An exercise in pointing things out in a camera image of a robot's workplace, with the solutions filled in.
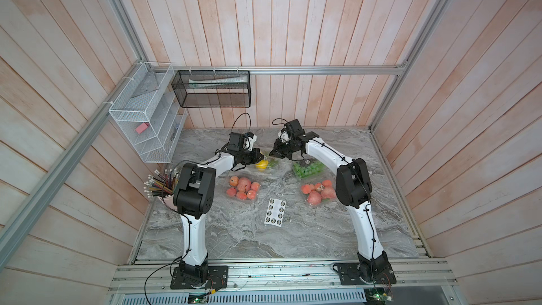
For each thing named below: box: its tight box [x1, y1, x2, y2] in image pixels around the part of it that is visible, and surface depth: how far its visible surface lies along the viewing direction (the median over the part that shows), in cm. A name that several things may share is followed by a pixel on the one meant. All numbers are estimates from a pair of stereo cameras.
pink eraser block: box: [135, 122, 151, 135], surface depth 84 cm
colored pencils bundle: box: [143, 167, 180, 198], surface depth 84 cm
